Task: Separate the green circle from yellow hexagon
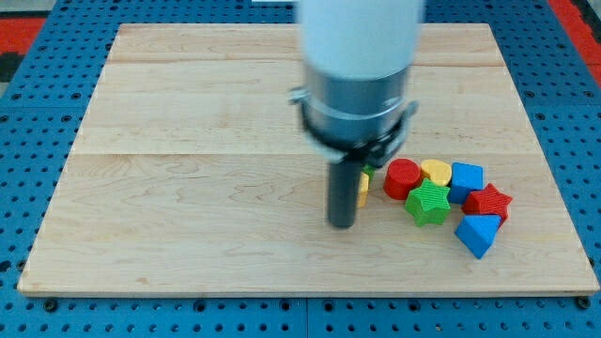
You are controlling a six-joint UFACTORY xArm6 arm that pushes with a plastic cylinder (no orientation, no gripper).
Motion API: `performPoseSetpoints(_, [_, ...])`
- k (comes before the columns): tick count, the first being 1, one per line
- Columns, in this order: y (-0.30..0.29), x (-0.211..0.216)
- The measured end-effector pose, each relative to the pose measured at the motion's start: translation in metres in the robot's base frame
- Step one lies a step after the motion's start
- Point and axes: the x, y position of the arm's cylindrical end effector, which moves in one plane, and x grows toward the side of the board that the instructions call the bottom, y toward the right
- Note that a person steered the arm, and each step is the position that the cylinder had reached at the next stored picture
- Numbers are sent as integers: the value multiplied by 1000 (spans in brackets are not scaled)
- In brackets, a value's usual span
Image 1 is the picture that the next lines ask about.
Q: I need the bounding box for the yellow hexagon block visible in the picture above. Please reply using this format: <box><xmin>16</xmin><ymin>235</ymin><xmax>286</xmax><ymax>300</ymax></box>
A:
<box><xmin>357</xmin><ymin>172</ymin><xmax>370</xmax><ymax>208</ymax></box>

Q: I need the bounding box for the green circle block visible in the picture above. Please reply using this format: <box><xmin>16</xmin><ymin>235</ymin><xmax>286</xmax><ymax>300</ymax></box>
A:
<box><xmin>362</xmin><ymin>164</ymin><xmax>376</xmax><ymax>182</ymax></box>

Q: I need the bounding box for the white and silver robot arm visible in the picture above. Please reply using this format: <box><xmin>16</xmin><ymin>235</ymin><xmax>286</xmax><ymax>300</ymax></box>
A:
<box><xmin>291</xmin><ymin>0</ymin><xmax>424</xmax><ymax>167</ymax></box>

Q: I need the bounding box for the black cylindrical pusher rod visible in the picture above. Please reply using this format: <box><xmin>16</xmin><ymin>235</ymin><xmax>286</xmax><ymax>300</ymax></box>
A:
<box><xmin>327</xmin><ymin>160</ymin><xmax>363</xmax><ymax>228</ymax></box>

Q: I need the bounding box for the red cylinder block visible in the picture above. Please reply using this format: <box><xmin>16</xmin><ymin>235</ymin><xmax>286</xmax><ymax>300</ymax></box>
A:
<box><xmin>383</xmin><ymin>158</ymin><xmax>422</xmax><ymax>200</ymax></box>

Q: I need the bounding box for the wooden board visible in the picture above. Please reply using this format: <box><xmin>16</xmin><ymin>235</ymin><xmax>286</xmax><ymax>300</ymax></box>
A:
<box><xmin>18</xmin><ymin>23</ymin><xmax>599</xmax><ymax>298</ymax></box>

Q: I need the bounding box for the green star block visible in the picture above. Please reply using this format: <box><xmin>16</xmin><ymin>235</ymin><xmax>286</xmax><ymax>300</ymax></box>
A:
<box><xmin>405</xmin><ymin>178</ymin><xmax>451</xmax><ymax>227</ymax></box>

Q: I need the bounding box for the yellow heart block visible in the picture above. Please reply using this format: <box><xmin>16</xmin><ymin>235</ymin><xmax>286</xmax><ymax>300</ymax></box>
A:
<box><xmin>420</xmin><ymin>159</ymin><xmax>453</xmax><ymax>186</ymax></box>

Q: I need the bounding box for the blue cube block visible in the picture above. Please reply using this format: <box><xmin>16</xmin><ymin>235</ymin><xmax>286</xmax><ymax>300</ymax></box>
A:
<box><xmin>448</xmin><ymin>162</ymin><xmax>485</xmax><ymax>205</ymax></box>

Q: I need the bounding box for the blue triangle block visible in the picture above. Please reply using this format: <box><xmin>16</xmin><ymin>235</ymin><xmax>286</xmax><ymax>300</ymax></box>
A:
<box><xmin>455</xmin><ymin>215</ymin><xmax>501</xmax><ymax>259</ymax></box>

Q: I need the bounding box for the red star block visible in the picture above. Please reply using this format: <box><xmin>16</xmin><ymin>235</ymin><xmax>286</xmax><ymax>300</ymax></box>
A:
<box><xmin>461</xmin><ymin>183</ymin><xmax>513</xmax><ymax>228</ymax></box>

